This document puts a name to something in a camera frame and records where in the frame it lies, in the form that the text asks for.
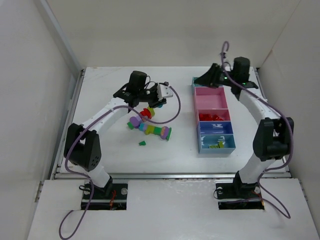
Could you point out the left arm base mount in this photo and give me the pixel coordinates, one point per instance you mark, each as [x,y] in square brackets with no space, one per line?
[116,200]

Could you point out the red and lime lego stack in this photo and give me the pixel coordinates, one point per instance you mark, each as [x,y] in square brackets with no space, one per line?
[147,114]

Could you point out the aluminium front rail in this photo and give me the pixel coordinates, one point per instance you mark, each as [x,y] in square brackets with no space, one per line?
[141,176]

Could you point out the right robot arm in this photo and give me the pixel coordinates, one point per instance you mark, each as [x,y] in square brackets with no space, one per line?
[245,92]

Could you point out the purple flower lego piece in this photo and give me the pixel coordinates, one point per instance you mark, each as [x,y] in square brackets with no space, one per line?
[165,133]

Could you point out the lime green lego brick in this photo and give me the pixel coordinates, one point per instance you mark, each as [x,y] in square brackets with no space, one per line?
[213,147]

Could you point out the purple round lego piece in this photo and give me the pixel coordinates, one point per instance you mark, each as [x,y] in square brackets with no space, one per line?
[134,122]

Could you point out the long multicolour lego stack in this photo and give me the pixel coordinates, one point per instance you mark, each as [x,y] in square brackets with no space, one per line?
[150,129]

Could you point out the red angular lego piece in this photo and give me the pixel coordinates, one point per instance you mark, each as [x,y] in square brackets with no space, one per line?
[205,117]

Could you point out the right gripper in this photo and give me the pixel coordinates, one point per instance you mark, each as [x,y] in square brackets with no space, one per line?
[213,77]

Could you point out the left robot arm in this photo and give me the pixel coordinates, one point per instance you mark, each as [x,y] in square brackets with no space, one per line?
[82,145]

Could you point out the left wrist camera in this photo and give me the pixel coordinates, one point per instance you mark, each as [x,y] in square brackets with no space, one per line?
[164,91]

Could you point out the red lego cluster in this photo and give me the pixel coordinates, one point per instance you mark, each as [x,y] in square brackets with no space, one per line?
[216,117]

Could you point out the blue and pink sorting tray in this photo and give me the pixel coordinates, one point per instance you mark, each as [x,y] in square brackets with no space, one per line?
[215,133]

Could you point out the red green turquoise lego stack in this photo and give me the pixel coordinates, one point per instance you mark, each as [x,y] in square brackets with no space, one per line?
[158,106]

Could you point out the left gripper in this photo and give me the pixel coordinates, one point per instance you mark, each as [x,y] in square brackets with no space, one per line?
[153,100]

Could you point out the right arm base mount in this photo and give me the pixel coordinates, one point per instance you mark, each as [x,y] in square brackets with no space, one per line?
[231,197]

